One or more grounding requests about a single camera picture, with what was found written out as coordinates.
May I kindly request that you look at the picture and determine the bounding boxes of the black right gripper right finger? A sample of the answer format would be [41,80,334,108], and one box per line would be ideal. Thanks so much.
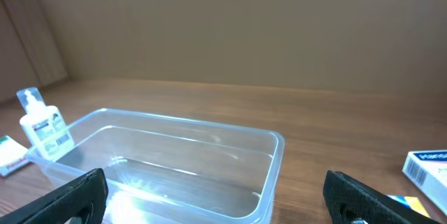
[323,170,439,224]

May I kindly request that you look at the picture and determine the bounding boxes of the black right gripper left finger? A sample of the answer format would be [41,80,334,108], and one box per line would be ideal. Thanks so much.
[1,168,108,224]

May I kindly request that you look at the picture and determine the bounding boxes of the blue yellow VapoDrops packet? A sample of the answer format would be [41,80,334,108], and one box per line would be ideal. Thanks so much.
[388,195,431,218]

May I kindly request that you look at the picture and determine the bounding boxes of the white Hansaplast plaster box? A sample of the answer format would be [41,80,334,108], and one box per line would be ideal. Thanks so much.
[402,149,447,215]

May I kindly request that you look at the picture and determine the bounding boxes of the clear plastic container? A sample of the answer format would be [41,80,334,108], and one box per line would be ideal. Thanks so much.
[27,108,285,223]

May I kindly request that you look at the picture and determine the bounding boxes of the white dropper bottle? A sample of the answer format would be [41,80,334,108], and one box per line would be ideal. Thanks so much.
[16,87,75,160]

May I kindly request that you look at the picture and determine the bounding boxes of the white green medicine box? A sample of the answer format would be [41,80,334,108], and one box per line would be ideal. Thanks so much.
[0,135,29,177]

